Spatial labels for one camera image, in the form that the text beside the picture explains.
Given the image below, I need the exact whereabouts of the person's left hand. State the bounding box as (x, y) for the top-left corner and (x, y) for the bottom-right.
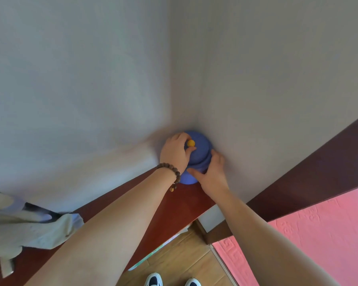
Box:
(159, 132), (197, 176)

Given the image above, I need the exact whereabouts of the person's right hand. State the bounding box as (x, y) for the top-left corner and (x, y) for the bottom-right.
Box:
(186, 149), (230, 201)

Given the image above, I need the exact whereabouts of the blue tiered round toy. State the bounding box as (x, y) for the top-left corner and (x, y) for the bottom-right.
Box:
(178, 130), (213, 185)

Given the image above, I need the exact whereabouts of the person's right forearm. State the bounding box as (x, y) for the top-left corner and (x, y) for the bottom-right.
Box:
(207, 187), (341, 286)

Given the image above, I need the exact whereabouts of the person's left forearm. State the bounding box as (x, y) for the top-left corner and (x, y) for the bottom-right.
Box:
(24, 167), (179, 286)

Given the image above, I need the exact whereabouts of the red-brown wooden cabinet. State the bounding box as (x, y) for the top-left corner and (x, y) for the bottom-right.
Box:
(0, 168), (217, 286)

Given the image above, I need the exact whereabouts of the person's left dark shoe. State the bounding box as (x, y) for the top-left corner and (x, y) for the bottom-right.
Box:
(144, 272), (163, 286)

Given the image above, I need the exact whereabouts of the pink embossed mat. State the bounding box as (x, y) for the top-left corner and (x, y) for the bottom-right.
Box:
(212, 184), (358, 286)

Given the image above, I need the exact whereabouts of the white crumpled cloth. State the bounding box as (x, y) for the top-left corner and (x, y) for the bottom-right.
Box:
(0, 187), (85, 279)

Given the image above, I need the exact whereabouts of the brown wooden bead bracelet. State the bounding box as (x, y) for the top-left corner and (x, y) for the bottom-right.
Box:
(156, 163), (182, 193)

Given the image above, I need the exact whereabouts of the dark brown wooden frame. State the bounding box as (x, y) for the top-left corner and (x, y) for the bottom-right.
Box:
(207, 110), (358, 245)

